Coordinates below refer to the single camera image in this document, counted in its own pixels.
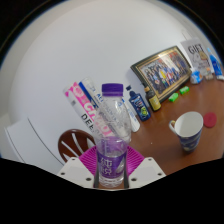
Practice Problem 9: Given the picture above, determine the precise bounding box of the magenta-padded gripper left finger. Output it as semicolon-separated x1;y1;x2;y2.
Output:
56;145;100;190

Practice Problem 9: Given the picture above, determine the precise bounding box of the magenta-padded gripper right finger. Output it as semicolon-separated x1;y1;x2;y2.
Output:
123;145;167;190

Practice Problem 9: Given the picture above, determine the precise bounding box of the clear purple-capped water bottle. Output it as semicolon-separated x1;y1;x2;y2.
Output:
94;82;133;189

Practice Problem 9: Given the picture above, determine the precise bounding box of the dark wooden chair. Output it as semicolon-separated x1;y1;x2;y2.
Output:
57;128;98;165

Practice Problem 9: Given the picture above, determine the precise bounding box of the white blue-capped lotion bottle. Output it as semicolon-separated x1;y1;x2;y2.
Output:
123;99;141;133

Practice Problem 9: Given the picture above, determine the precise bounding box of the white refrigerator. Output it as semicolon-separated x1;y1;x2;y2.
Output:
2;114;65;175

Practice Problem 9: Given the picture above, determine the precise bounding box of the blue starry-print paper cup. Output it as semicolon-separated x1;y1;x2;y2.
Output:
168;110;205;154

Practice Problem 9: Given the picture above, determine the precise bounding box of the dark blue pump bottle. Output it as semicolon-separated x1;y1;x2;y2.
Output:
125;85;152;122

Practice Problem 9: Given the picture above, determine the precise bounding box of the pink shuttlecock tube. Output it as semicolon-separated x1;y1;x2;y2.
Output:
63;81;113;139

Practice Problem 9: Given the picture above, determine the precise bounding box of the amber pump bottle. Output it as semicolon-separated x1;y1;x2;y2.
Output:
143;86;163;112

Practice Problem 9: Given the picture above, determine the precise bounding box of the white green-blue shuttlecock tube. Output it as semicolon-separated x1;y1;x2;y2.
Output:
78;77;105;112

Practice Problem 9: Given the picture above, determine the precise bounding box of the flat round red coaster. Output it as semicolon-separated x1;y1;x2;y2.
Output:
202;111;218;129

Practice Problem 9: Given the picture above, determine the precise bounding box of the framed group photo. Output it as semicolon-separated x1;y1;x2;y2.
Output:
130;45;193;104

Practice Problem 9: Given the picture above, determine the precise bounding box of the blue detergent bottle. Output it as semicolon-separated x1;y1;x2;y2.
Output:
206;47;224;78

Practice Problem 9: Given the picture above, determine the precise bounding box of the white paper gift bag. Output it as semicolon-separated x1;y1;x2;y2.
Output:
179;37;210;76

